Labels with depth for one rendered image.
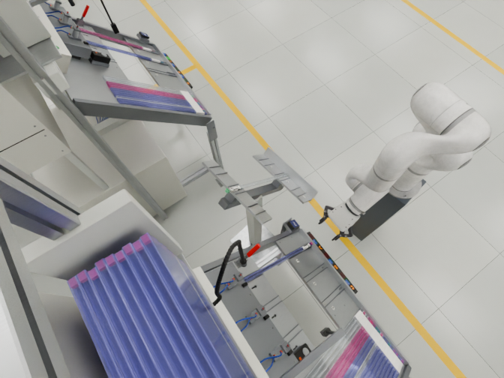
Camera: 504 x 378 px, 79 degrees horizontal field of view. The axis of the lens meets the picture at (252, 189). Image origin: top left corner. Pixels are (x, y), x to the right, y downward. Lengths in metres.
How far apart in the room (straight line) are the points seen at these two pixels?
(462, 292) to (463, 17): 2.62
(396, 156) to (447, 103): 0.18
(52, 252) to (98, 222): 0.07
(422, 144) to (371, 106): 1.91
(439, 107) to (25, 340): 0.95
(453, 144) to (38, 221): 0.91
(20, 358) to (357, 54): 3.15
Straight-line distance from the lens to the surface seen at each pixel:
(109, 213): 0.46
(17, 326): 0.25
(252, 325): 0.93
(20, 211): 0.42
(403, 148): 0.95
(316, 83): 2.89
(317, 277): 1.34
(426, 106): 1.00
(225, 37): 3.28
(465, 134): 0.97
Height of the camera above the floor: 2.10
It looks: 66 degrees down
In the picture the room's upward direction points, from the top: 3 degrees counter-clockwise
